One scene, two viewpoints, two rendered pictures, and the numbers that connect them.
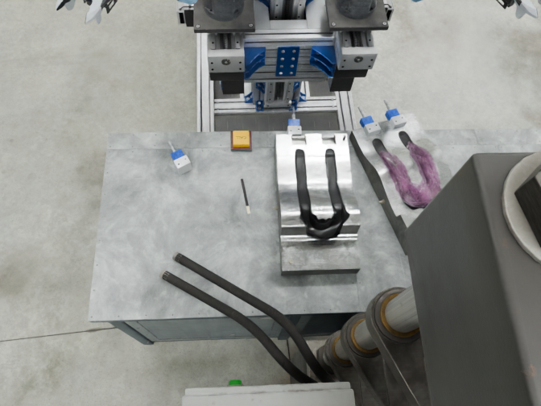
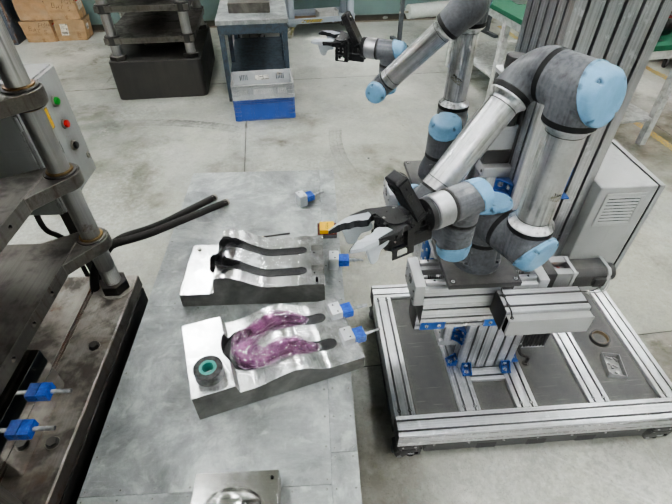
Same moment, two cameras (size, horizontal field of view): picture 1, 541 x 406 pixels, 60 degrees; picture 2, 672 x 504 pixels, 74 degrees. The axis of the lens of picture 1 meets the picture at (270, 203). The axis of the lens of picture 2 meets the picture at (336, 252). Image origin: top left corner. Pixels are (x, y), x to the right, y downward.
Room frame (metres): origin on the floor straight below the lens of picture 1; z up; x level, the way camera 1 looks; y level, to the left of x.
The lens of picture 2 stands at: (1.09, -1.29, 1.98)
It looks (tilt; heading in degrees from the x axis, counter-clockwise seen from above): 42 degrees down; 96
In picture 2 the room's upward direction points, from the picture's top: straight up
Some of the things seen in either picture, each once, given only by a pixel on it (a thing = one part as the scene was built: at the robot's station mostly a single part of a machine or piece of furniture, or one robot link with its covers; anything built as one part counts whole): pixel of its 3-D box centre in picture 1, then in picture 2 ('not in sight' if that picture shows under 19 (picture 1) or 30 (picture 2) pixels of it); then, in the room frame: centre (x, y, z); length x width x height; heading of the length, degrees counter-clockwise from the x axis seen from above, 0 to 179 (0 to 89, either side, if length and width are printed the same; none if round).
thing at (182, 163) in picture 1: (177, 155); (310, 195); (0.82, 0.36, 0.83); 0.13 x 0.05 x 0.05; 37
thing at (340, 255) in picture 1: (315, 199); (255, 264); (0.69, -0.16, 0.87); 0.50 x 0.26 x 0.14; 8
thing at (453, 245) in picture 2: not in sight; (450, 232); (1.28, -0.48, 1.34); 0.11 x 0.08 x 0.11; 125
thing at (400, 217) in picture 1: (411, 176); (273, 347); (0.82, -0.50, 0.86); 0.50 x 0.26 x 0.11; 26
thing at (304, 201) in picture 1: (320, 188); (257, 256); (0.70, -0.16, 0.92); 0.35 x 0.16 x 0.09; 8
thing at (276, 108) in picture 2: not in sight; (264, 101); (-0.06, 3.00, 0.11); 0.61 x 0.41 x 0.22; 13
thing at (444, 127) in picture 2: not in sight; (443, 134); (1.35, 0.26, 1.20); 0.13 x 0.12 x 0.14; 74
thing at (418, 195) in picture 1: (413, 171); (272, 336); (0.82, -0.49, 0.90); 0.26 x 0.18 x 0.08; 26
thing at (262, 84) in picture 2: not in sight; (262, 84); (-0.06, 2.99, 0.28); 0.61 x 0.41 x 0.15; 13
